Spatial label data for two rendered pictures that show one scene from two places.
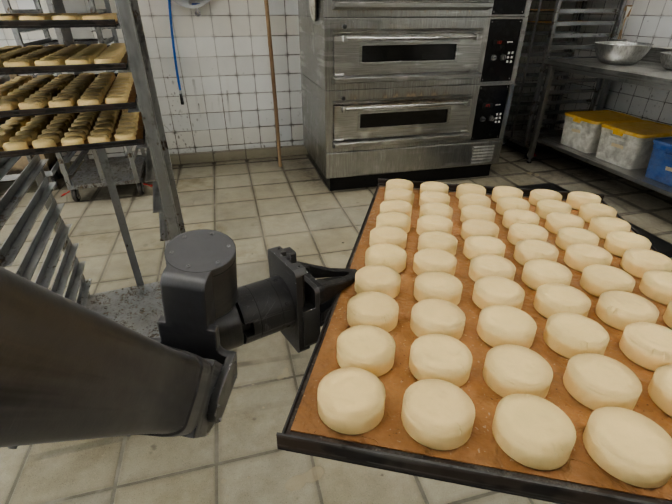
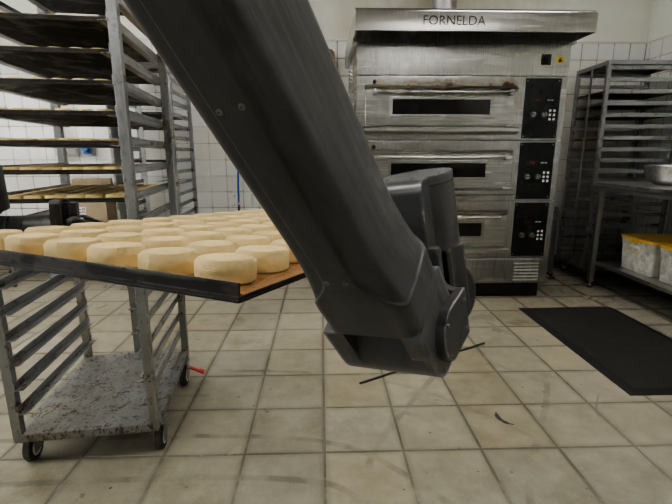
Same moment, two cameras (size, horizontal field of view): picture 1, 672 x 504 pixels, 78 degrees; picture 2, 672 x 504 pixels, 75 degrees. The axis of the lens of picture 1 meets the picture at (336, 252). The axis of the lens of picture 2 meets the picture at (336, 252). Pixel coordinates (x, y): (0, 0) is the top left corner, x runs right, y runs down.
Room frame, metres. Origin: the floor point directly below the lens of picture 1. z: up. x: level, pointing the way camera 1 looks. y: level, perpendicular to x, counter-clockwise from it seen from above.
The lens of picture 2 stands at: (-0.18, -0.48, 1.10)
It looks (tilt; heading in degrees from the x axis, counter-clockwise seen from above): 13 degrees down; 12
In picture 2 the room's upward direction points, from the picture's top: straight up
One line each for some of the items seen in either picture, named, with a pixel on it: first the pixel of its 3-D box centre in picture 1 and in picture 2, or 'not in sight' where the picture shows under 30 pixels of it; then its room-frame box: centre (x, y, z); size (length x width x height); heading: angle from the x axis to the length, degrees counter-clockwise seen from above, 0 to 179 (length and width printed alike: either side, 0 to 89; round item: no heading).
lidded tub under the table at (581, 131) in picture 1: (597, 131); (662, 254); (3.52, -2.20, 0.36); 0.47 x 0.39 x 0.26; 103
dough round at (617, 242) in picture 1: (626, 244); not in sight; (0.48, -0.39, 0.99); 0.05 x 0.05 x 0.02
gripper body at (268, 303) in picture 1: (267, 306); (42, 234); (0.34, 0.07, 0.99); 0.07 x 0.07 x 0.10; 33
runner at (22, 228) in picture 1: (31, 212); (48, 261); (1.21, 0.98, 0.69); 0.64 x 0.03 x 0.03; 21
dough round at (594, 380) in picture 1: (600, 382); (166, 247); (0.23, -0.21, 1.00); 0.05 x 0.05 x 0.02
